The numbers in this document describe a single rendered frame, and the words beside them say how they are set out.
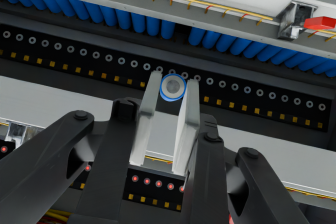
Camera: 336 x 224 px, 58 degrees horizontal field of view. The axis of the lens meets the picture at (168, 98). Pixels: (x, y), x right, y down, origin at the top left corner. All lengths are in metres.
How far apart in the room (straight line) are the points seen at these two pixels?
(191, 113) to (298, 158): 0.23
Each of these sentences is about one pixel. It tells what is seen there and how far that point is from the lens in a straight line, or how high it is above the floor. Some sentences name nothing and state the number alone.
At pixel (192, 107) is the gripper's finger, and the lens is 0.16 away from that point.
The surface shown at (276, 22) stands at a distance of 0.38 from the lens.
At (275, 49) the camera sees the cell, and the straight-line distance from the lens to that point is 0.41.
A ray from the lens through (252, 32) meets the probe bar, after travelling 0.37.
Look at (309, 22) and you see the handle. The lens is 0.31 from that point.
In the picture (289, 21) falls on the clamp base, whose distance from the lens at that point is 0.34.
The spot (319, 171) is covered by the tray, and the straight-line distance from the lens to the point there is 0.38.
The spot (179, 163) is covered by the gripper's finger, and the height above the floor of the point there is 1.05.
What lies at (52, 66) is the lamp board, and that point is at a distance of 0.51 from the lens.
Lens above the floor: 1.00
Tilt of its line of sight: 10 degrees up
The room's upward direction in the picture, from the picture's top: 167 degrees counter-clockwise
